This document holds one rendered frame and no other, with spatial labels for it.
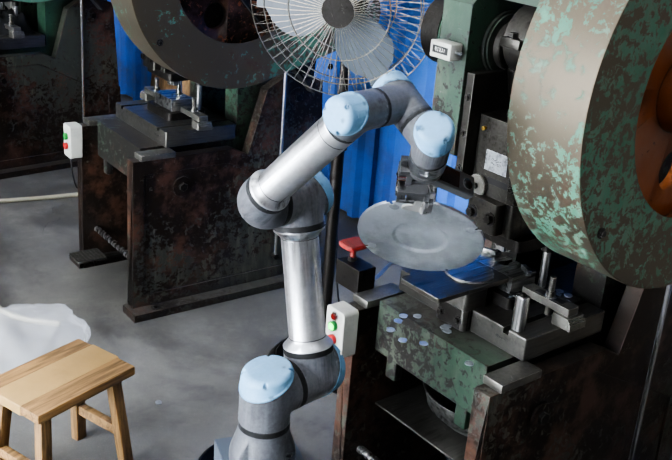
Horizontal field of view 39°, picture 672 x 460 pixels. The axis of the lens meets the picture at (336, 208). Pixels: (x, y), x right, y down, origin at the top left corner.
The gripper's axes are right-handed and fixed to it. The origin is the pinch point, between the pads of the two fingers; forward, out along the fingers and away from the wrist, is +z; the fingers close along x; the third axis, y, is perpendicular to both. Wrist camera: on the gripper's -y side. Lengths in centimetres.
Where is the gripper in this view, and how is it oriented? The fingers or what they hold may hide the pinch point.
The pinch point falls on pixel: (425, 206)
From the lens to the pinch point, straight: 209.2
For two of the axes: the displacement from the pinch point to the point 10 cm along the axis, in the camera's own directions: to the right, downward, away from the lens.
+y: -10.0, -0.8, 0.0
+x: -0.8, 9.1, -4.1
